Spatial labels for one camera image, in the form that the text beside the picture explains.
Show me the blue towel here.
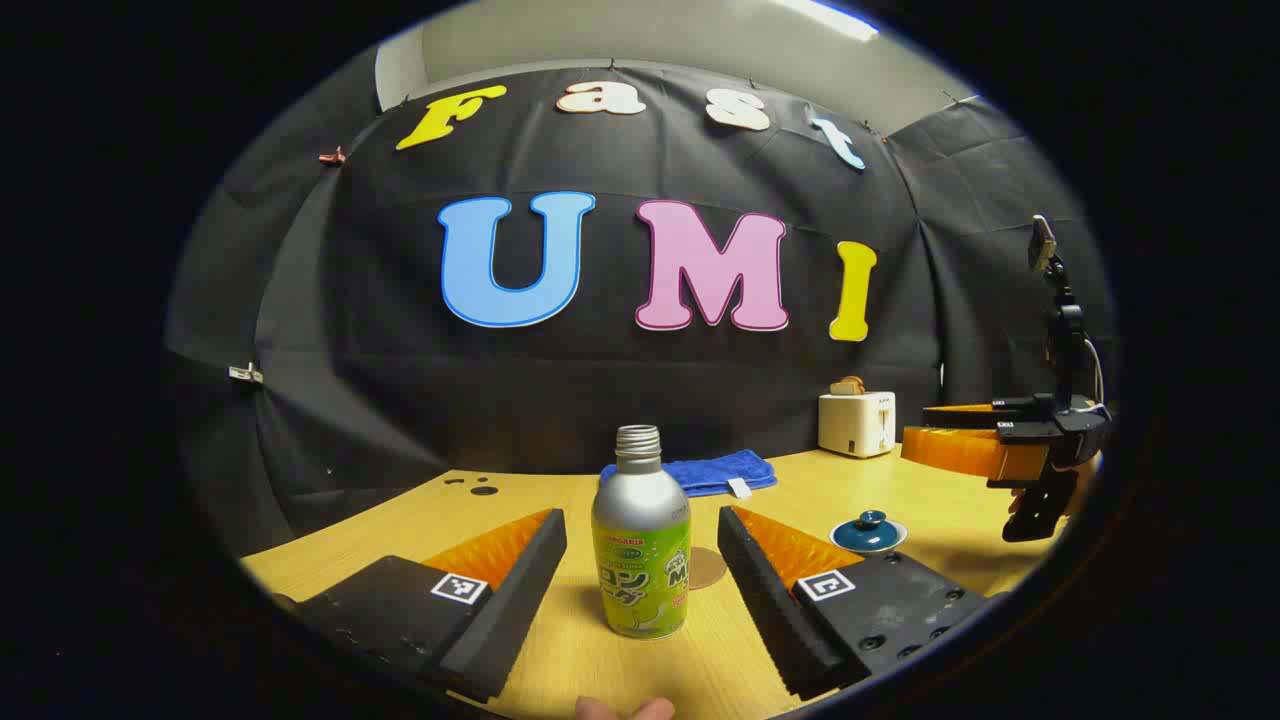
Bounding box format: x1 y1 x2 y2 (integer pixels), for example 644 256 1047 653
600 449 778 499

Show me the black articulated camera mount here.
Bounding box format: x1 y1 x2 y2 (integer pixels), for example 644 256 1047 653
1028 213 1089 401

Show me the teal teacup white inside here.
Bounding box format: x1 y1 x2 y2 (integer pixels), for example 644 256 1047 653
829 515 909 557

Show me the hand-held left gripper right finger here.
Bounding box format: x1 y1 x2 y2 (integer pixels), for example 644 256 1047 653
717 505 993 703

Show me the silver green label water bottle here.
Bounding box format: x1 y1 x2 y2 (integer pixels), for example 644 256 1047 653
591 424 692 641

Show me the white toaster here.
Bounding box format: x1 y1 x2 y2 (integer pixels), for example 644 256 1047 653
818 391 897 459

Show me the black backdrop cloth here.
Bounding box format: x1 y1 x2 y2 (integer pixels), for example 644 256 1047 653
165 65 1117 557

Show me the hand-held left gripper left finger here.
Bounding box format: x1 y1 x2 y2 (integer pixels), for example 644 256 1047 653
270 508 568 703

